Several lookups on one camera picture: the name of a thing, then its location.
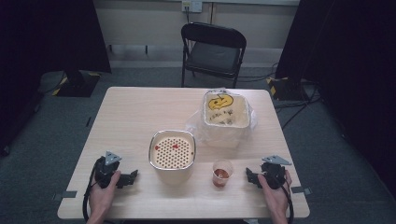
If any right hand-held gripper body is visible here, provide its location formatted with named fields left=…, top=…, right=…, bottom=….
left=261, top=154, right=292, bottom=190

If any black stand base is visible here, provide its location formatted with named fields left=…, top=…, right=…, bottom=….
left=50, top=70, right=102, bottom=98
left=265, top=76, right=312, bottom=102

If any grey table bracket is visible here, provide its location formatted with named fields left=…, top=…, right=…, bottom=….
left=290, top=186, right=313, bottom=196
left=51, top=189, right=78, bottom=202

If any black curtain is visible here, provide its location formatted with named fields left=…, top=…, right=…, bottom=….
left=275, top=0, right=396, bottom=188
left=0, top=0, right=112, bottom=150

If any person's left hand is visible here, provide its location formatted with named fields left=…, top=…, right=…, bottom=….
left=89, top=170, right=122, bottom=219

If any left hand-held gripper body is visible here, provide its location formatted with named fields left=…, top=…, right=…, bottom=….
left=93, top=150, right=122, bottom=189

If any hand-held gripper cable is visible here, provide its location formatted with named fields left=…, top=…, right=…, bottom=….
left=280, top=182, right=295, bottom=224
left=81, top=161, right=98, bottom=224

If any white wall socket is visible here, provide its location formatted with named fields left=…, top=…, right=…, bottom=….
left=181, top=0, right=204, bottom=14

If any person's right hand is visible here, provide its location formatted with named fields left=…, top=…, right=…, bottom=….
left=257, top=169, right=293, bottom=218

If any clear cup with red sauce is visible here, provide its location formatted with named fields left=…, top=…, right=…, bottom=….
left=212, top=159, right=234, bottom=189

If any white bin with plastic bag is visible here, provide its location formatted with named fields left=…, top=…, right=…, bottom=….
left=185, top=87, right=259, bottom=149

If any white bin with perforated strainer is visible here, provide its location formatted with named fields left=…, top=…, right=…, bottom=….
left=148, top=129, right=197, bottom=185

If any black floor cable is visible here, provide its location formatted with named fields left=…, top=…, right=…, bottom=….
left=237, top=62, right=279, bottom=84

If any right hand-held gripper cable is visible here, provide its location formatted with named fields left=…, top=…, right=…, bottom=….
left=280, top=182, right=295, bottom=224

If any black folding chair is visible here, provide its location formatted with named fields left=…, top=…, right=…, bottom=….
left=180, top=21, right=248, bottom=90

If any left hand-held gripper cable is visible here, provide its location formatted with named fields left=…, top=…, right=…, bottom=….
left=81, top=161, right=98, bottom=224

